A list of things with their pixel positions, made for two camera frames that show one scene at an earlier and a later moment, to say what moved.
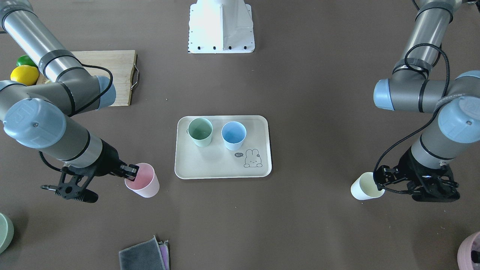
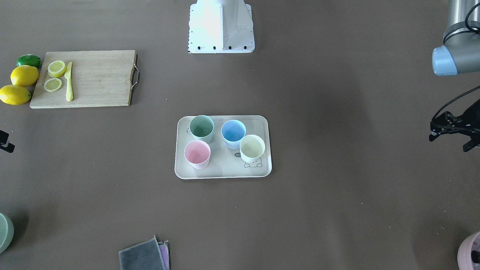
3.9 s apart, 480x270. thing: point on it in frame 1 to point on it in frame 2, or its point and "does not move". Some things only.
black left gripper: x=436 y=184 to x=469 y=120
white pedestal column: x=220 y=26 does not move
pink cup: x=146 y=184 to x=197 y=153
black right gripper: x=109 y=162 to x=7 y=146
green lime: x=25 y=59 does not move
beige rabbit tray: x=253 y=159 does not move
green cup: x=200 y=130 does not move
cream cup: x=364 y=187 to x=252 y=147
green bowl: x=6 y=233 does not move
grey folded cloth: x=149 y=255 does not move
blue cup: x=233 y=133 does not move
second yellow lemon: x=27 y=75 does not move
